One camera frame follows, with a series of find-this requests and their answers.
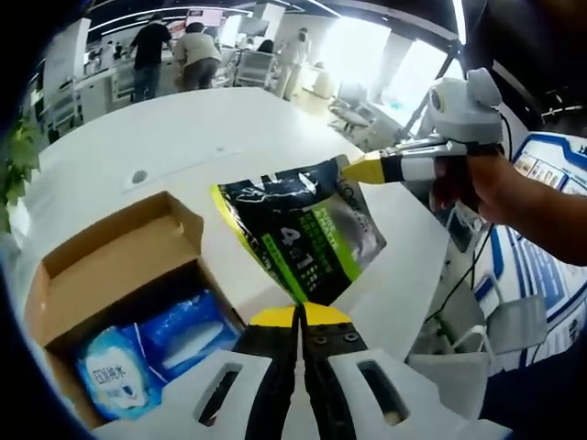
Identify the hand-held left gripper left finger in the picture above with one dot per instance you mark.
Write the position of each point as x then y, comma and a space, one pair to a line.
270, 366

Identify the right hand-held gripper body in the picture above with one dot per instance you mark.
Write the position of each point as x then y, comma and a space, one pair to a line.
463, 119

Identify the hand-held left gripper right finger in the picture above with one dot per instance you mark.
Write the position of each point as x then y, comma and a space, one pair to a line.
321, 366

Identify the blue soft tissue pack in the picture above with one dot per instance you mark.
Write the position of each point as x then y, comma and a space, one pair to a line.
192, 330

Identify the black green soft pouch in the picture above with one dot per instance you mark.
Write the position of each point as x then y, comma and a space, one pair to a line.
293, 220

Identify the brown cardboard shoe box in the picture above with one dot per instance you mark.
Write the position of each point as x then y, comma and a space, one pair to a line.
114, 247

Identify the person's right hand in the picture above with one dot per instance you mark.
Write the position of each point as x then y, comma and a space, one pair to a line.
495, 188

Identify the white office chair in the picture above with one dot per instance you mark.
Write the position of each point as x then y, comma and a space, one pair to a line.
449, 366
254, 69

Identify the person's dark blue clothing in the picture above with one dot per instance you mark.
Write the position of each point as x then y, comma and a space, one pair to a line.
541, 403

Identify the green plant in white pot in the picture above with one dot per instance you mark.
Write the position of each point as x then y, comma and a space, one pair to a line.
20, 156

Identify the pink wall screen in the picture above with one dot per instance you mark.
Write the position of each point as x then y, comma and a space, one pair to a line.
204, 16

